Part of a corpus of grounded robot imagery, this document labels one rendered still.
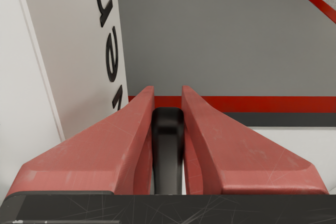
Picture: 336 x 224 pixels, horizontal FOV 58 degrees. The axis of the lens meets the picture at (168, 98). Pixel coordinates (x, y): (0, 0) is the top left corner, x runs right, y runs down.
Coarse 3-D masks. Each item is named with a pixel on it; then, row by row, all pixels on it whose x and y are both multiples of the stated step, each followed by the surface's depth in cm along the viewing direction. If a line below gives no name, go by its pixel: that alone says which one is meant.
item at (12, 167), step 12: (0, 132) 21; (0, 144) 22; (0, 156) 23; (12, 156) 23; (0, 168) 23; (12, 168) 23; (0, 180) 24; (12, 180) 24; (0, 192) 25; (0, 204) 26
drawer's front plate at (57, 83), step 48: (0, 0) 7; (48, 0) 8; (96, 0) 13; (0, 48) 7; (48, 48) 8; (96, 48) 13; (0, 96) 8; (48, 96) 8; (96, 96) 13; (48, 144) 9
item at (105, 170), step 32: (96, 128) 8; (128, 128) 8; (32, 160) 6; (64, 160) 6; (96, 160) 6; (128, 160) 6; (32, 192) 5; (64, 192) 5; (96, 192) 5; (128, 192) 7
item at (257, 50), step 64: (128, 0) 68; (192, 0) 68; (256, 0) 67; (320, 0) 66; (128, 64) 44; (192, 64) 44; (256, 64) 44; (320, 64) 44; (256, 128) 31; (320, 128) 31
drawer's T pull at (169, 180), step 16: (160, 112) 11; (176, 112) 11; (160, 128) 11; (176, 128) 11; (160, 144) 11; (176, 144) 11; (160, 160) 12; (176, 160) 12; (160, 176) 12; (176, 176) 12; (160, 192) 13; (176, 192) 13
